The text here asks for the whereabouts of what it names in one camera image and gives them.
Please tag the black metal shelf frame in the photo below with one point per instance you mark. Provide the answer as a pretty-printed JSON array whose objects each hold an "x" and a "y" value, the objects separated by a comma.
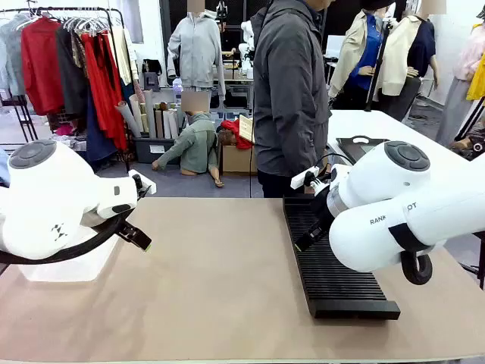
[{"x": 9, "y": 101}]

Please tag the pink white clothes pile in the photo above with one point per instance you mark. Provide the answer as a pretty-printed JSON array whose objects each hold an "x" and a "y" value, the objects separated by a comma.
[{"x": 66, "y": 130}]

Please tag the black metal clothes rack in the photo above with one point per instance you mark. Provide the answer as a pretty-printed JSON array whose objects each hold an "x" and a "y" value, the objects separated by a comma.
[{"x": 94, "y": 8}]

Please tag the light gray-blue sweater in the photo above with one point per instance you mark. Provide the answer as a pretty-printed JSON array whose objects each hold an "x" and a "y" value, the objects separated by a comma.
[{"x": 11, "y": 57}]

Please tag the clear plastic storage box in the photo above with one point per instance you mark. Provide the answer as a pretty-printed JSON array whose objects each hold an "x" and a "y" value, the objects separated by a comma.
[{"x": 68, "y": 269}]

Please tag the black hanging garment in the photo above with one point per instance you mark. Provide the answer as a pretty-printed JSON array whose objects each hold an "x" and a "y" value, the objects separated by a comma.
[{"x": 72, "y": 91}]

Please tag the cream hanging garment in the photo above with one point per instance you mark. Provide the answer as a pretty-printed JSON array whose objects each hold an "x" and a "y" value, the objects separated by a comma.
[{"x": 123, "y": 57}]

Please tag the red shirt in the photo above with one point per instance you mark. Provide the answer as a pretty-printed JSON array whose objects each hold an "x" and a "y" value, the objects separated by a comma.
[{"x": 41, "y": 68}]

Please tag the gray leaning paper roll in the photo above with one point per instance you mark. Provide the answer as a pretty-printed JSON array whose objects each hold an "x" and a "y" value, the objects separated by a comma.
[{"x": 128, "y": 119}]

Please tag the white plastic hangers bundle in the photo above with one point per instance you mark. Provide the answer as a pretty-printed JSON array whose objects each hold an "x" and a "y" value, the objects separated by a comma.
[{"x": 85, "y": 24}]

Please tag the mannequin beige coat blue shirt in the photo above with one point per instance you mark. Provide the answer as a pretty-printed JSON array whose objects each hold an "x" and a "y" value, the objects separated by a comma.
[{"x": 352, "y": 57}]

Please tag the long red dress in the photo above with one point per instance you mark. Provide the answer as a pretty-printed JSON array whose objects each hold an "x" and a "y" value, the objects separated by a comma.
[{"x": 102, "y": 95}]

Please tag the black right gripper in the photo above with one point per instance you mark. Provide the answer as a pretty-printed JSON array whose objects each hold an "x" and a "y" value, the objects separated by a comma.
[{"x": 324, "y": 208}]

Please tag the mannequin cream jacket navy shirt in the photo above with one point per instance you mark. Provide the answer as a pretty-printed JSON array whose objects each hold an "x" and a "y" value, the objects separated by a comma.
[{"x": 398, "y": 68}]

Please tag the black handbag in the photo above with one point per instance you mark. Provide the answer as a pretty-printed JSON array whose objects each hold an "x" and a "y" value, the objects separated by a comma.
[{"x": 151, "y": 77}]

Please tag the dark gray storage bin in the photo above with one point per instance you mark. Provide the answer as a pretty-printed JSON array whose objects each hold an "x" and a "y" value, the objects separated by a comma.
[{"x": 151, "y": 149}]

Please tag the black metal robot stand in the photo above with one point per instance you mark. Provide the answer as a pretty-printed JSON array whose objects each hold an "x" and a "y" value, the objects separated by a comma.
[{"x": 482, "y": 265}]

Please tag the black tripod legs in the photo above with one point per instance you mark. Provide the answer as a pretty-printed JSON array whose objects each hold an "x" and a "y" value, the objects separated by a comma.
[{"x": 471, "y": 117}]

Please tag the torso mannequin in green-gray jacket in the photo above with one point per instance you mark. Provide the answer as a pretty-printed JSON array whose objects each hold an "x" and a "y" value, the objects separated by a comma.
[{"x": 195, "y": 144}]

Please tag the red cloth heap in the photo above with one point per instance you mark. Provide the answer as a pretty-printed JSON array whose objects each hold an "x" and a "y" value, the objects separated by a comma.
[{"x": 238, "y": 132}]

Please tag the mannequin in gray hoodie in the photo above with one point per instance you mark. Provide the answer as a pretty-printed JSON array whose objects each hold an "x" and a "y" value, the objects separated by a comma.
[{"x": 195, "y": 49}]

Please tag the navy hanging garment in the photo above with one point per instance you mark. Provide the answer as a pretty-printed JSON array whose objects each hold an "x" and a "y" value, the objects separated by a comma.
[{"x": 96, "y": 140}]

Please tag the cardboard box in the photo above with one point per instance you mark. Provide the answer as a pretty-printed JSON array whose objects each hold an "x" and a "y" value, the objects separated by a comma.
[{"x": 236, "y": 161}]

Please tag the white folding table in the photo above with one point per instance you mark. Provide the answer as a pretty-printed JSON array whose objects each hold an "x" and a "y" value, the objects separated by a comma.
[{"x": 363, "y": 125}]

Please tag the person in gray jacket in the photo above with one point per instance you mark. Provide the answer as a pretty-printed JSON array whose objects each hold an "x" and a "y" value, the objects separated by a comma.
[{"x": 288, "y": 95}]

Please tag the leopard print scarf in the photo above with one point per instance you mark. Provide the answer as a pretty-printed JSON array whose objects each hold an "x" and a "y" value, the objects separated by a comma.
[{"x": 79, "y": 53}]

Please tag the beige paper roll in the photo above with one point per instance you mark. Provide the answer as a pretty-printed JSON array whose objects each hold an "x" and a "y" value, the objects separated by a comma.
[{"x": 137, "y": 110}]

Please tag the mannequin pink top gray skirt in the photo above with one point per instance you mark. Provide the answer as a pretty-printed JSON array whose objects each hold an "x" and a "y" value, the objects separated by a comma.
[{"x": 454, "y": 106}]

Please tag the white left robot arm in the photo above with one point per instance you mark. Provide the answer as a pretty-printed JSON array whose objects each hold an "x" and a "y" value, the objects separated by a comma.
[{"x": 45, "y": 197}]

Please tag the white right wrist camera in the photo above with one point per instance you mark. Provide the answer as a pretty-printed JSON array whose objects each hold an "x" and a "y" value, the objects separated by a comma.
[{"x": 303, "y": 178}]

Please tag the blue cloth drape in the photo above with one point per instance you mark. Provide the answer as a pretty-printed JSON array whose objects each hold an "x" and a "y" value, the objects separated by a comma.
[{"x": 3, "y": 170}]

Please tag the black slotted PCB rack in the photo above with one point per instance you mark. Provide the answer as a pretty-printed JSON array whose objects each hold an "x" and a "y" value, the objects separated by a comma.
[{"x": 333, "y": 280}]

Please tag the black camera pole stand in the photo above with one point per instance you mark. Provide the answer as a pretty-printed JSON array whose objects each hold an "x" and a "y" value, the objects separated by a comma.
[{"x": 379, "y": 64}]

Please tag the yellow garment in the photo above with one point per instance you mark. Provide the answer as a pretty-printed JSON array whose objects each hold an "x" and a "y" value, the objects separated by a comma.
[{"x": 478, "y": 79}]

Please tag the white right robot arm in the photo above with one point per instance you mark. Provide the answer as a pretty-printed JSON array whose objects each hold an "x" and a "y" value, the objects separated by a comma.
[{"x": 379, "y": 178}]

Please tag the white box monitor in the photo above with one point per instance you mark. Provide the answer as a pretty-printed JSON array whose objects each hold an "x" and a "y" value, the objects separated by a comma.
[{"x": 335, "y": 45}]

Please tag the white humanoid robot figure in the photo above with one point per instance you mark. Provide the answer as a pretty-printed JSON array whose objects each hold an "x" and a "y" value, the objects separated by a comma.
[{"x": 247, "y": 49}]

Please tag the tall gray paper roll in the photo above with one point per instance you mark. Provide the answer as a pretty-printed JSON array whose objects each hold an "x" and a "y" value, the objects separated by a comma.
[{"x": 149, "y": 113}]

